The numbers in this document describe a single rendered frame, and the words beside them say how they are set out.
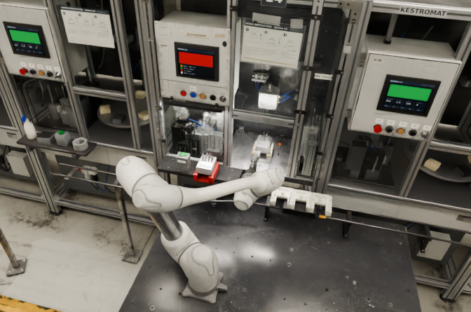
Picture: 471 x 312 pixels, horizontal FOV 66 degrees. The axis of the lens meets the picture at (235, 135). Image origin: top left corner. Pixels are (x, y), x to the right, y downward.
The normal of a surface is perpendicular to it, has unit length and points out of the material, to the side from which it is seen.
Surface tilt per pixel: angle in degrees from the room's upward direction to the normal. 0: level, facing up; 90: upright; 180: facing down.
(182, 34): 90
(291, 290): 0
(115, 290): 0
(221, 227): 0
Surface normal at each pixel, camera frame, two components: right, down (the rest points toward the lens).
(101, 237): 0.04, -0.81
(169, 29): -0.23, 0.56
